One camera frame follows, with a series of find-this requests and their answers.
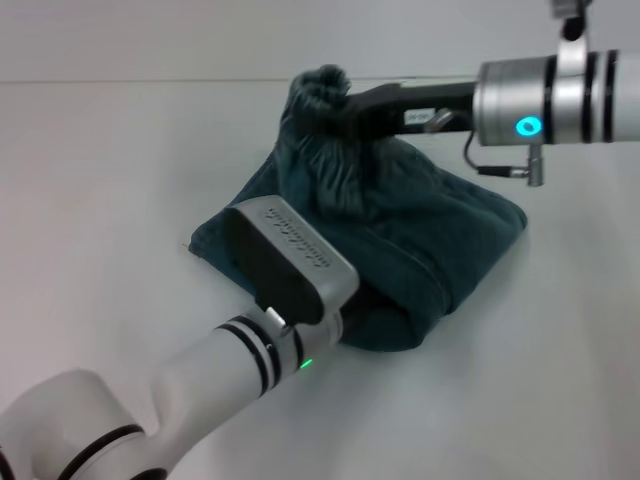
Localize blue denim shorts with print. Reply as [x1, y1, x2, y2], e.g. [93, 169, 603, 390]
[185, 63, 529, 354]

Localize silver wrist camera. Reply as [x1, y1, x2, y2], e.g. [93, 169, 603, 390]
[548, 0, 597, 54]
[220, 195, 362, 327]

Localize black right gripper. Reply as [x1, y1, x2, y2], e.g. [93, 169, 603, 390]
[343, 81, 477, 140]

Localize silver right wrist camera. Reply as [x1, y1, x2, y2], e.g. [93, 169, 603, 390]
[548, 0, 597, 54]

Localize right arm cable with plug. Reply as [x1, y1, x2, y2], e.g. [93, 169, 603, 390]
[461, 133, 544, 188]

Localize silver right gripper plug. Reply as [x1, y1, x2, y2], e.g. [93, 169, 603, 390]
[428, 109, 454, 134]

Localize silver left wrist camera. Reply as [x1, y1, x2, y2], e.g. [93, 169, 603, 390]
[220, 195, 362, 327]

